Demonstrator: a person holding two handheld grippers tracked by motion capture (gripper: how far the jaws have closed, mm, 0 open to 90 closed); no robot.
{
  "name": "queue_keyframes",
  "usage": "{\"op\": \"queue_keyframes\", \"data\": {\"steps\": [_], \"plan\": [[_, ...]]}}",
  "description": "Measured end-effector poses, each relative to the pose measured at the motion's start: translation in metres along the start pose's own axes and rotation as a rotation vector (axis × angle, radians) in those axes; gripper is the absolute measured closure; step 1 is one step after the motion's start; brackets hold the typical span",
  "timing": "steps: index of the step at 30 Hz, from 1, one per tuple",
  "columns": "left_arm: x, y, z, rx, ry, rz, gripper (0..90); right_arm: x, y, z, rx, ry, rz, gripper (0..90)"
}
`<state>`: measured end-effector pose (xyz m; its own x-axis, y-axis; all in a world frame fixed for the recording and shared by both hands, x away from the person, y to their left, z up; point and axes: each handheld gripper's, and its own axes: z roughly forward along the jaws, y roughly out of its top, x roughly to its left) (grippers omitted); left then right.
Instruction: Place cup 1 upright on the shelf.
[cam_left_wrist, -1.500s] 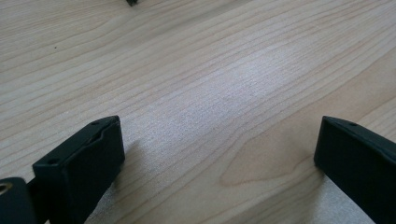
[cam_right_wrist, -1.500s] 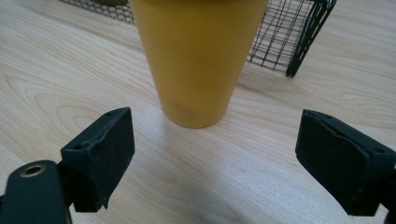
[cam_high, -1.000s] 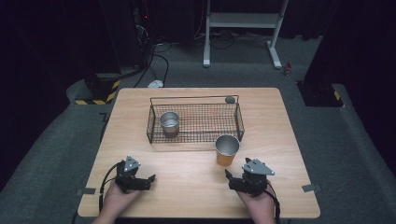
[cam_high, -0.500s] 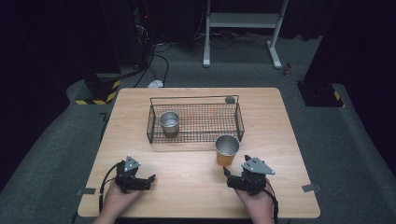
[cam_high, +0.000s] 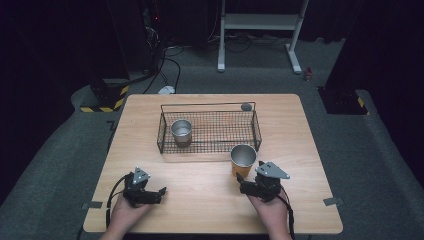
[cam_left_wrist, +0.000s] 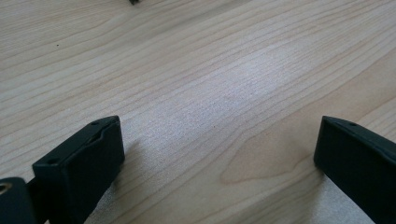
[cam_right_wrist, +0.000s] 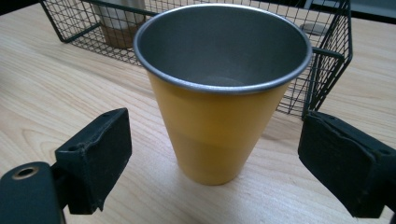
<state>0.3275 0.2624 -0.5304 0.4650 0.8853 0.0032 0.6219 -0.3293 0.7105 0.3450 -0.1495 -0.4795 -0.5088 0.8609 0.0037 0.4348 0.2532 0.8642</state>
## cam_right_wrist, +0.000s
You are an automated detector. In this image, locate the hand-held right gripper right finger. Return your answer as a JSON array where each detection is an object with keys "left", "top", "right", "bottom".
[{"left": 297, "top": 110, "right": 396, "bottom": 219}]

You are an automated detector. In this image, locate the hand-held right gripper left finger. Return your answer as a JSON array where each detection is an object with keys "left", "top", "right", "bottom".
[{"left": 54, "top": 107, "right": 134, "bottom": 216}]

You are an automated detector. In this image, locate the black wire basket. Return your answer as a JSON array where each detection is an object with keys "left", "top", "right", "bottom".
[{"left": 39, "top": 0, "right": 354, "bottom": 119}]

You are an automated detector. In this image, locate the orange steel cup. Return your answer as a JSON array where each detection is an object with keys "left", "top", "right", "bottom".
[{"left": 133, "top": 2, "right": 314, "bottom": 187}]

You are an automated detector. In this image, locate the white steel cup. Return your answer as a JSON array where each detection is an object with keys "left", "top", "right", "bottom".
[{"left": 92, "top": 0, "right": 147, "bottom": 50}]

